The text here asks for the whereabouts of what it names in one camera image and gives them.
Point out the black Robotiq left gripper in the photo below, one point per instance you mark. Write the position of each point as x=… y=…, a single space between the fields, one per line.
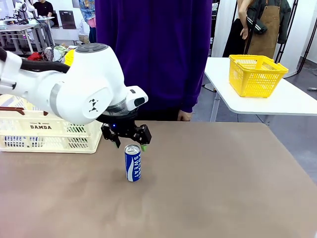
x=123 y=126

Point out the tall blue Pocari Sweat can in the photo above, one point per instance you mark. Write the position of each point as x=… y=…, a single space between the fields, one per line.
x=132 y=166

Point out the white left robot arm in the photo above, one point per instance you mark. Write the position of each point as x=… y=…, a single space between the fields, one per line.
x=86 y=81

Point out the person's left purple forearm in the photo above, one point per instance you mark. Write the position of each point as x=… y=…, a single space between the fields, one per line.
x=190 y=94

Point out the cream folding shopping basket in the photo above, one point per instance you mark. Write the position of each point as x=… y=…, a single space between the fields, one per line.
x=49 y=148

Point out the yellow plastic basket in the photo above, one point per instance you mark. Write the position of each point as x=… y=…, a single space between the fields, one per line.
x=255 y=79

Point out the person's left hand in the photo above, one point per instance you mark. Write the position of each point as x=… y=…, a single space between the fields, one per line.
x=185 y=115

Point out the person in purple hoodie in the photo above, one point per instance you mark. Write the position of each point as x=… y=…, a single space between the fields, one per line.
x=161 y=49

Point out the white table leg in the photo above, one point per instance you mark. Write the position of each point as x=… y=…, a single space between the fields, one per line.
x=215 y=109

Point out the yellow garment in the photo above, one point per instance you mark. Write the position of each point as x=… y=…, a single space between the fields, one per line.
x=69 y=55

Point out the cardboard box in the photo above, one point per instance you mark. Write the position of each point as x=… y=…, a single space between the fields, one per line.
x=84 y=39

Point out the mixed clothes pile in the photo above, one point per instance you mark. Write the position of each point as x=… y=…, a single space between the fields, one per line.
x=55 y=52

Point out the red garment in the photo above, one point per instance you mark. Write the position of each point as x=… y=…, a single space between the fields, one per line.
x=36 y=56

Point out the person in blue patterned shirt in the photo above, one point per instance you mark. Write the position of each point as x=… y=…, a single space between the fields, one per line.
x=86 y=10

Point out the seated person in black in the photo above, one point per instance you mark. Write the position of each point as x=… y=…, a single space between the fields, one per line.
x=44 y=10

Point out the grey metal work table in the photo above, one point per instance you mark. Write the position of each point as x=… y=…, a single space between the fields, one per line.
x=15 y=27

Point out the white side table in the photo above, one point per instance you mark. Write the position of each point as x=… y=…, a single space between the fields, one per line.
x=284 y=104

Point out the person in brown apron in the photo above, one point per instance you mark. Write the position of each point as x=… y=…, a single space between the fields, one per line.
x=267 y=24

